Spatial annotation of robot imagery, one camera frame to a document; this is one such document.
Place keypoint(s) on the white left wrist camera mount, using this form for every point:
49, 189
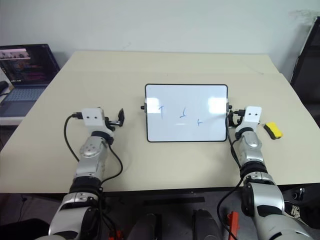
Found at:
93, 117

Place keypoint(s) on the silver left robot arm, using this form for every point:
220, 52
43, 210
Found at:
91, 150

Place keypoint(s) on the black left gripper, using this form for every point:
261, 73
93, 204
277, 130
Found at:
111, 123

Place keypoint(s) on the tall red plastic clamp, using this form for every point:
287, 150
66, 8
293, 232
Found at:
234, 223

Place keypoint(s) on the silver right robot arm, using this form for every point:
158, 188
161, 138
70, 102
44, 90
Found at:
252, 145

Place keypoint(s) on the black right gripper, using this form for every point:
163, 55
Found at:
238, 121

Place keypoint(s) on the small black-framed whiteboard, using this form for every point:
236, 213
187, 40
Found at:
186, 100

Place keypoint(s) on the open blue laptop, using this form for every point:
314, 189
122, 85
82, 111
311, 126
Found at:
22, 65

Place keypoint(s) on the black caster wheel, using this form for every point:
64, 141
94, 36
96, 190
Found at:
297, 194

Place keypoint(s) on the black flat bar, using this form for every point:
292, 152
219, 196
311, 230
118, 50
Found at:
175, 200

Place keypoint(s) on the white side desk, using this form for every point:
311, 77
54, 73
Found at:
10, 121

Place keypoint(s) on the dark rounded shape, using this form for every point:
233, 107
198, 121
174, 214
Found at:
206, 225

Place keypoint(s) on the black chair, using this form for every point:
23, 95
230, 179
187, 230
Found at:
308, 70

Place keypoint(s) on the yellow and black eraser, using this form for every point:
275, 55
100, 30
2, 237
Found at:
275, 128

